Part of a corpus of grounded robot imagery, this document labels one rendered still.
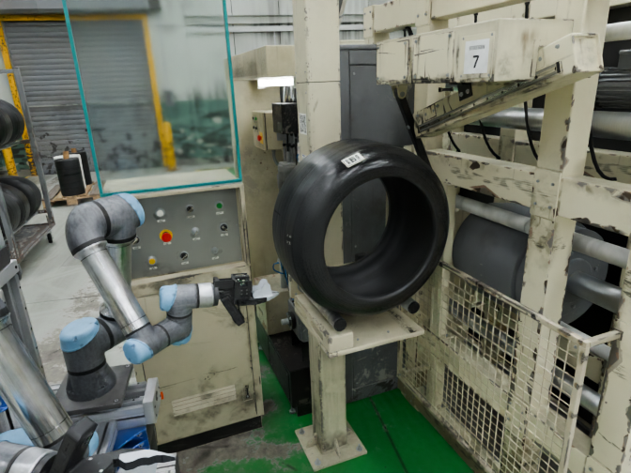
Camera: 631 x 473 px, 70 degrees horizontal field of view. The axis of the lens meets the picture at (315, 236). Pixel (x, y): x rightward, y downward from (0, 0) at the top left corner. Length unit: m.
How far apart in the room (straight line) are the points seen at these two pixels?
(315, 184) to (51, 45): 10.01
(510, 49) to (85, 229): 1.20
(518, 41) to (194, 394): 1.88
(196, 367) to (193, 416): 0.26
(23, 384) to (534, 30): 1.38
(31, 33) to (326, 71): 9.81
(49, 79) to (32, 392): 10.23
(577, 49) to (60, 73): 10.38
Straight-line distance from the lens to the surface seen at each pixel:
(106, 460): 0.91
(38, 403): 1.08
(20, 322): 1.43
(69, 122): 11.06
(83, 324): 1.65
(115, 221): 1.44
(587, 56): 1.33
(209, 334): 2.12
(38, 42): 11.17
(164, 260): 2.01
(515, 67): 1.30
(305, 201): 1.32
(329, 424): 2.24
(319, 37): 1.69
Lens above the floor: 1.65
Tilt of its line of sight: 19 degrees down
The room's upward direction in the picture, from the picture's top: 2 degrees counter-clockwise
